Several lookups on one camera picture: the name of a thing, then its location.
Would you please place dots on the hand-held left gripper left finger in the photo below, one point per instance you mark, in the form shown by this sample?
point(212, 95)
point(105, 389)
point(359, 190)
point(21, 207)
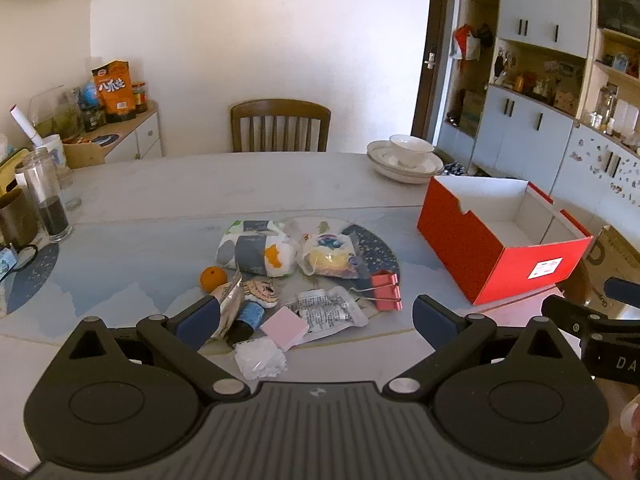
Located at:
point(197, 322)

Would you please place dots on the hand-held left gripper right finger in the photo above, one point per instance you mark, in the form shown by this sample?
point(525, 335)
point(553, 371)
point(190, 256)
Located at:
point(435, 322)

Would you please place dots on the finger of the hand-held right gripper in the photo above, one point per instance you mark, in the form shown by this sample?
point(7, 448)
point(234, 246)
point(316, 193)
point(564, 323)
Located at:
point(567, 314)
point(622, 291)

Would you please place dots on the brown paper snack bag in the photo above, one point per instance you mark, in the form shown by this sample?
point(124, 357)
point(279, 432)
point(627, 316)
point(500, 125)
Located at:
point(227, 307)

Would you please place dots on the orange tangerine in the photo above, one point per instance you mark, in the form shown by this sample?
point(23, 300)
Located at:
point(212, 278)

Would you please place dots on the blue and black cylinder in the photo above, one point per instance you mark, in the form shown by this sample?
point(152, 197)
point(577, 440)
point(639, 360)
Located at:
point(245, 320)

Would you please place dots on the pink binder clip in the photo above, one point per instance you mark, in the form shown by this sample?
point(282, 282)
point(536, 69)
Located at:
point(386, 290)

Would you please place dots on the cartoon face plush charm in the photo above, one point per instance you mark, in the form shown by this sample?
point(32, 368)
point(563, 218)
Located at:
point(260, 292)

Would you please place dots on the clear plastic wrap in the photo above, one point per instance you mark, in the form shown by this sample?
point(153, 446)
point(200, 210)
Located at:
point(260, 357)

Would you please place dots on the red cardboard box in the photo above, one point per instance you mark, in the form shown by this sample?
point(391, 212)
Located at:
point(470, 255)

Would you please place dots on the pink sticky note pad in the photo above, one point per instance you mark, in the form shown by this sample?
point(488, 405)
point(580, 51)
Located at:
point(285, 327)

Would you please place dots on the white patterned plastic bag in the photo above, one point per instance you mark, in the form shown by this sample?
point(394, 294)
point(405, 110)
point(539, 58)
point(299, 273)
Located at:
point(252, 250)

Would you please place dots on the clear printed sachet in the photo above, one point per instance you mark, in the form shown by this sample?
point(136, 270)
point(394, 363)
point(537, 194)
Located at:
point(325, 312)

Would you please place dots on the blueberry bread packet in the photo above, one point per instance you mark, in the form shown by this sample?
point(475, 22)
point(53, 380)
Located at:
point(327, 257)

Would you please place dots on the person's right hand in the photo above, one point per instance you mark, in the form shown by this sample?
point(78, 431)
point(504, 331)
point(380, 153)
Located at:
point(632, 417)

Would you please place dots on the brown cardboard carton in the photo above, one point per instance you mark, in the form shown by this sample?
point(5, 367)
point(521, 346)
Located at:
point(612, 260)

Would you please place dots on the stack of white plates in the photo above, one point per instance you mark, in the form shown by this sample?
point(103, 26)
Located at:
point(405, 170)

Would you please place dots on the white porcelain bowl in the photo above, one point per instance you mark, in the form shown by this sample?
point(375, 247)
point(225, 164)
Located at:
point(411, 151)

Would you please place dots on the small drinking glass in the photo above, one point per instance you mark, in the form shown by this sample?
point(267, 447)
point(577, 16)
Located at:
point(69, 190)

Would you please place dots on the tall glass jar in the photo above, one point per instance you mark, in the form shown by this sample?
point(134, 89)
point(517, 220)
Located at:
point(47, 200)

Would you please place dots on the white sideboard cabinet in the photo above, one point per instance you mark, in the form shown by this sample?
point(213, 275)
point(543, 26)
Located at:
point(137, 137)

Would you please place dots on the dark brown mug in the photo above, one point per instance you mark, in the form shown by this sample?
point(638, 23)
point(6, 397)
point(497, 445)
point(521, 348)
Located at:
point(17, 222)

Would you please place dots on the brown wooden chair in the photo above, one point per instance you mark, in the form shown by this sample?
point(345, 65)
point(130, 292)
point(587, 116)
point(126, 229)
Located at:
point(280, 125)

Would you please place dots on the white printed mug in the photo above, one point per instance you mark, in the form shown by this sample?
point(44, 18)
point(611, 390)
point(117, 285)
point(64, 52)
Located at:
point(52, 149)

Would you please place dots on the red-lidded sauce jar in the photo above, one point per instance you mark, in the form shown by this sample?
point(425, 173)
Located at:
point(140, 101)

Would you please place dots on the orange snack bag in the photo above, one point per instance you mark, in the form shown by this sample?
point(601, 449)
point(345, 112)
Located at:
point(115, 92)

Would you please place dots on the clear glass dome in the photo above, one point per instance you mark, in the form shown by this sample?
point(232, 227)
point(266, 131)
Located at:
point(55, 110)

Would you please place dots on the white paper roll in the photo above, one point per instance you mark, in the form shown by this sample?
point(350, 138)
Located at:
point(25, 125)

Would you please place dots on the brown entrance door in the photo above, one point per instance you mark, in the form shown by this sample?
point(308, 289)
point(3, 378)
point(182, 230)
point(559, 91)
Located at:
point(432, 55)

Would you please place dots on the red hanging bag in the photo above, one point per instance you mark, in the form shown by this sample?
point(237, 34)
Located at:
point(466, 42)

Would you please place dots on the grey wall cabinet unit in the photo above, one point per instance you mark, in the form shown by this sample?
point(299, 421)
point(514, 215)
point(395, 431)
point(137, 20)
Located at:
point(545, 110)

